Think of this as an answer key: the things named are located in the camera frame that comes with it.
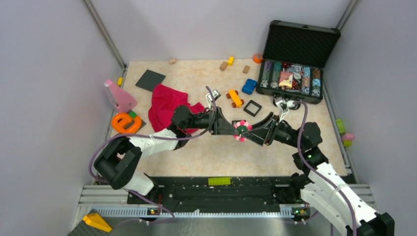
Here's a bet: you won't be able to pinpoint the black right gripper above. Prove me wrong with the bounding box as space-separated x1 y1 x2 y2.
241 112 304 149

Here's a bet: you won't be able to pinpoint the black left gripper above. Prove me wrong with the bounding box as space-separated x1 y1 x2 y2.
184 106 239 135

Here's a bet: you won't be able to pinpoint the pink flower brooch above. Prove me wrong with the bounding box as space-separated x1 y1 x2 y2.
234 120 252 142

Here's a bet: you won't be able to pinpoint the magenta garment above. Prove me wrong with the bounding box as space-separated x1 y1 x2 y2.
148 84 205 132

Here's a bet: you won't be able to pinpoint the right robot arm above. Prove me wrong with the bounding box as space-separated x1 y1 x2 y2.
235 115 395 236

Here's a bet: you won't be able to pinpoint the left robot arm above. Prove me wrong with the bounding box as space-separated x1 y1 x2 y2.
93 105 239 203

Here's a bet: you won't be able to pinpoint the yellow toy car red wheels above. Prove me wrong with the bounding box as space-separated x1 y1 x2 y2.
226 89 244 108

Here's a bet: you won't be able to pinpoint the blue toy car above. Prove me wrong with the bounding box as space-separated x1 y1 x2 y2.
241 78 257 95

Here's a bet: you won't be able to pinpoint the playing card box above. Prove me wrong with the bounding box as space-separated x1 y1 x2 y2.
278 71 294 89

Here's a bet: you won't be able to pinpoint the green flat brick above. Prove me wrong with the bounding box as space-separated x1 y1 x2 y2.
208 177 231 186

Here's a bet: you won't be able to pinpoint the black poker chip case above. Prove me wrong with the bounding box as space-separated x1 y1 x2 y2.
256 20 341 104

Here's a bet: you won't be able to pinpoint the orange object behind case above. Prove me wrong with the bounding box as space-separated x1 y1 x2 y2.
252 54 263 64

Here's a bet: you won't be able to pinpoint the green pink toy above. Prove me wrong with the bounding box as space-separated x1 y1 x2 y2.
335 119 355 148

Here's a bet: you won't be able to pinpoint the dark grey building baseplate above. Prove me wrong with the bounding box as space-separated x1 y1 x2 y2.
135 69 166 92

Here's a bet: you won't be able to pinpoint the orange plastic toy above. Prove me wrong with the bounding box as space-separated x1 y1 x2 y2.
111 113 143 134

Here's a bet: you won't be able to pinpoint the pink plastic piece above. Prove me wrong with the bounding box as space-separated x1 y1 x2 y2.
104 80 137 113

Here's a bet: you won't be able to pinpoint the yellow wedge brick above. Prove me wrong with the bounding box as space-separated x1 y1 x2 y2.
83 213 113 233

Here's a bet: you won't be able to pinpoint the black square frame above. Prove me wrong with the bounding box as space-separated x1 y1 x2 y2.
243 100 262 117
232 120 242 128

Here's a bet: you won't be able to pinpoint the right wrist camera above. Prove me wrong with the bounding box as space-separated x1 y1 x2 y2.
273 97 296 122

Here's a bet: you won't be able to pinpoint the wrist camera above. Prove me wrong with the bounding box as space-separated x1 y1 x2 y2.
206 89 221 106
273 97 296 122

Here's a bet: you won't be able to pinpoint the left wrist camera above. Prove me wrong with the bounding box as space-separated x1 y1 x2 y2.
206 89 221 106

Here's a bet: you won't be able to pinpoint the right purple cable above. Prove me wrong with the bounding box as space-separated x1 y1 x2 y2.
291 100 358 236

